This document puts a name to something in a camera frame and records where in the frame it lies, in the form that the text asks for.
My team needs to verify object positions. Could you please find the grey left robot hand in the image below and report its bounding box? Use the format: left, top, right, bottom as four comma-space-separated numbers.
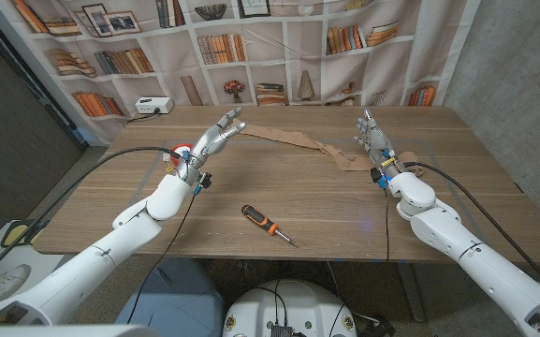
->
175, 107, 247, 186

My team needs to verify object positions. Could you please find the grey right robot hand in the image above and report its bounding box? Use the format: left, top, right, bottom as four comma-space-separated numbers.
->
353, 108, 400, 182

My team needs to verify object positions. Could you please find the beige nylon stocking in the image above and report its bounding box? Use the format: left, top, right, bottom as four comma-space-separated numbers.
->
234, 119, 425, 177

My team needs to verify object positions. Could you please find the black orange screwdriver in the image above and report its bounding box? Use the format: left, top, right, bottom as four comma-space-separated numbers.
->
241, 204, 299, 248

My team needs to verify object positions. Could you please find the red tape roll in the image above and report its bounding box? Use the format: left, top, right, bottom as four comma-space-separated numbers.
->
170, 143, 194, 168

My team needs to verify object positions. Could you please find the white power strip box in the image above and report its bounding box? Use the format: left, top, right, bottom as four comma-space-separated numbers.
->
135, 96, 175, 115

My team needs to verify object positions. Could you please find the printed bookshelf backdrop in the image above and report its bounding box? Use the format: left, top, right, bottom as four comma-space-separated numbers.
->
0, 0, 482, 147

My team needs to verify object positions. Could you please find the grey table leg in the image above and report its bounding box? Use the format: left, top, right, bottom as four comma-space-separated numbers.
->
395, 262, 428, 323

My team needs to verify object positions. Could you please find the blue-grey base under table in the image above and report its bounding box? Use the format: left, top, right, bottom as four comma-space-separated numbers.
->
115, 257, 226, 337

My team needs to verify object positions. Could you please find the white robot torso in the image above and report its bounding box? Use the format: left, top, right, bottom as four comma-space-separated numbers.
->
221, 279, 358, 337

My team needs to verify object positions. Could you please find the black floor adapter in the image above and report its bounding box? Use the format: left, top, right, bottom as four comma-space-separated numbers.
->
356, 314, 397, 337

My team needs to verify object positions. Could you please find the yellow black floor object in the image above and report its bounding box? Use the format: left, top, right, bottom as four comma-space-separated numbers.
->
0, 219, 51, 248

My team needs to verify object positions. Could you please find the person in grey trousers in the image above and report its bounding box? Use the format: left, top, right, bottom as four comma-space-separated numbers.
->
0, 255, 32, 313

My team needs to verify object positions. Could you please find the black power strip cable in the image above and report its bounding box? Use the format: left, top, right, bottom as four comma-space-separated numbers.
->
126, 108, 163, 125

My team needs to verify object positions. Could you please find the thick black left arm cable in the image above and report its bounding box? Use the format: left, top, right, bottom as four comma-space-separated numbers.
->
0, 146, 184, 289

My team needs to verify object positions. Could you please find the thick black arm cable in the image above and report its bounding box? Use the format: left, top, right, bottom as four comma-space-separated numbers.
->
404, 161, 540, 296
0, 146, 184, 289

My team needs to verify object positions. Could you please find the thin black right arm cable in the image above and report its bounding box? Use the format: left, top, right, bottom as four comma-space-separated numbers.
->
384, 185, 391, 262

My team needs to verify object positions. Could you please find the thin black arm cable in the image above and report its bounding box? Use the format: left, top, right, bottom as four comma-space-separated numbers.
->
384, 185, 391, 262
126, 191, 198, 325

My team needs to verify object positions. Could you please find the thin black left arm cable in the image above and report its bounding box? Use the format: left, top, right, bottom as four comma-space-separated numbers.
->
126, 191, 198, 325

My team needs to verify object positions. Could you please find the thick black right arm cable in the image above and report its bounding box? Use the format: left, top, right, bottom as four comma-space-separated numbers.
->
404, 161, 540, 296

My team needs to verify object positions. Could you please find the black torso cable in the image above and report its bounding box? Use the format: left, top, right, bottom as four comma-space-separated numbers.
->
250, 279, 289, 327

